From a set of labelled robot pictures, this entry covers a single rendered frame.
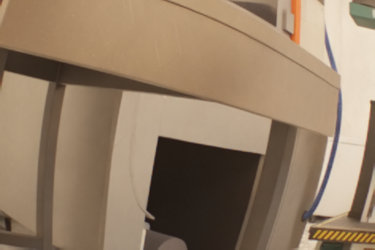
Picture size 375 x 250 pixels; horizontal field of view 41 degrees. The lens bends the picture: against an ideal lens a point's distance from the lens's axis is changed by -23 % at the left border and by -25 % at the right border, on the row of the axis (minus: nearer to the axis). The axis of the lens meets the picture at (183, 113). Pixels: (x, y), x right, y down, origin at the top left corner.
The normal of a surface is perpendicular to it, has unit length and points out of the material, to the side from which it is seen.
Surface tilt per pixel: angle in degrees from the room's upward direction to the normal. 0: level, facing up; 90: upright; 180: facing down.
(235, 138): 90
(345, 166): 90
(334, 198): 90
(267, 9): 90
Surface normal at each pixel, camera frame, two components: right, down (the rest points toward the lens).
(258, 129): 0.76, 0.11
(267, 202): -0.62, -0.15
